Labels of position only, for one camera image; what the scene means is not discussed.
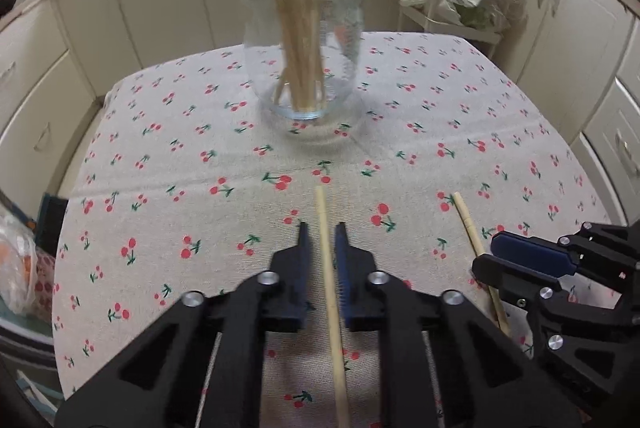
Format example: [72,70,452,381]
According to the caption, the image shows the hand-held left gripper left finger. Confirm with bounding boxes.
[55,222,314,428]

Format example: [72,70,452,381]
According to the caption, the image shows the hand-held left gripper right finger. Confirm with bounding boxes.
[334,222,583,428]

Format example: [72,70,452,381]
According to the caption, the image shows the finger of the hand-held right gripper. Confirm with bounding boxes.
[490,222,640,297]
[471,255,627,330]

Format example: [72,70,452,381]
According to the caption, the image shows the pale bamboo chopstick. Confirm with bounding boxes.
[452,191,512,338]
[315,186,351,428]

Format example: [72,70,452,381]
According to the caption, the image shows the clear glass jar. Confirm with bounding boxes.
[242,0,366,121]

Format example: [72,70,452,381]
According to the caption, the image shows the bunch of wooden chopsticks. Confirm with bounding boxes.
[252,0,371,119]

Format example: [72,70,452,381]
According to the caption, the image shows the cherry print tablecloth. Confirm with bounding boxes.
[51,30,620,428]

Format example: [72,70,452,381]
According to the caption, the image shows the cream corner cabinets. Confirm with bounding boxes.
[492,0,640,231]

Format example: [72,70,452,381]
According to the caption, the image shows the bag of green vegetables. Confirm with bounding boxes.
[451,2,512,31]

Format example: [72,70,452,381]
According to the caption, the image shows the dark blue crate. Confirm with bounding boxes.
[34,193,69,255]

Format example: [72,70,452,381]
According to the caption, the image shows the orange plastic bag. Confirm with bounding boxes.
[0,202,40,315]

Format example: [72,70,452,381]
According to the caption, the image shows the cream drawer cabinet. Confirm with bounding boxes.
[0,0,110,201]

